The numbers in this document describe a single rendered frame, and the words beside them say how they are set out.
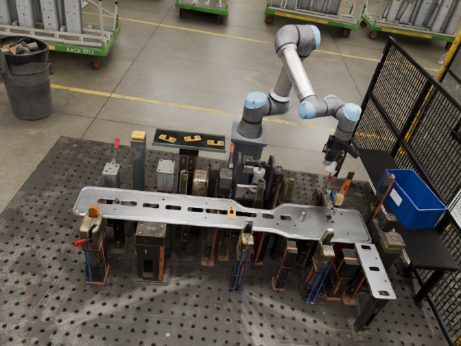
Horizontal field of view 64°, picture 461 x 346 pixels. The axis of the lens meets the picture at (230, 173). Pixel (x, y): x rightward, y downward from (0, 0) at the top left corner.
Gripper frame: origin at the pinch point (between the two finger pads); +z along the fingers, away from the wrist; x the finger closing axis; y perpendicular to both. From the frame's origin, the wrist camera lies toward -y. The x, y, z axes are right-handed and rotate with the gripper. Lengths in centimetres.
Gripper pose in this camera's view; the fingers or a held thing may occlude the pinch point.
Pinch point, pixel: (332, 171)
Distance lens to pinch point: 185.8
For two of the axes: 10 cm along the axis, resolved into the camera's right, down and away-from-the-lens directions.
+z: -1.4, 7.7, 6.2
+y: -9.9, -1.0, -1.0
